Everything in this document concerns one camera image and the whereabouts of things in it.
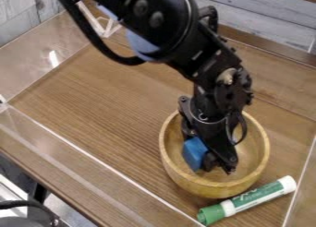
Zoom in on brown wooden bowl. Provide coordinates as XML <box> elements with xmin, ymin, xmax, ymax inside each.
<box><xmin>159</xmin><ymin>111</ymin><xmax>270</xmax><ymax>198</ymax></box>

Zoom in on clear acrylic tray wall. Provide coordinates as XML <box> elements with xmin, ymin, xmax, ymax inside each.
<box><xmin>0</xmin><ymin>14</ymin><xmax>316</xmax><ymax>227</ymax></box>

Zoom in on blue rectangular block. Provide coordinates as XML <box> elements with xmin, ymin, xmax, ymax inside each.
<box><xmin>182</xmin><ymin>137</ymin><xmax>207</xmax><ymax>172</ymax></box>

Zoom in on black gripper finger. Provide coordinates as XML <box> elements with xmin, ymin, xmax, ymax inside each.
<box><xmin>202</xmin><ymin>152</ymin><xmax>222</xmax><ymax>172</ymax></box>
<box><xmin>182</xmin><ymin>116</ymin><xmax>198</xmax><ymax>140</ymax></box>

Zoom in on green white marker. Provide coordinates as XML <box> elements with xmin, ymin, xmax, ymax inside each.
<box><xmin>196</xmin><ymin>175</ymin><xmax>297</xmax><ymax>226</ymax></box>

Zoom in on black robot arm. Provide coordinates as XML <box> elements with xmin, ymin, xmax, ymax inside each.
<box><xmin>57</xmin><ymin>0</ymin><xmax>253</xmax><ymax>173</ymax></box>

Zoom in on black cable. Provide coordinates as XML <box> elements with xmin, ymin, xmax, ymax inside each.
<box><xmin>0</xmin><ymin>199</ymin><xmax>60</xmax><ymax>227</ymax></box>

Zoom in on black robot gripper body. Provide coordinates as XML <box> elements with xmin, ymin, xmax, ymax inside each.
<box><xmin>178</xmin><ymin>96</ymin><xmax>239</xmax><ymax>174</ymax></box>

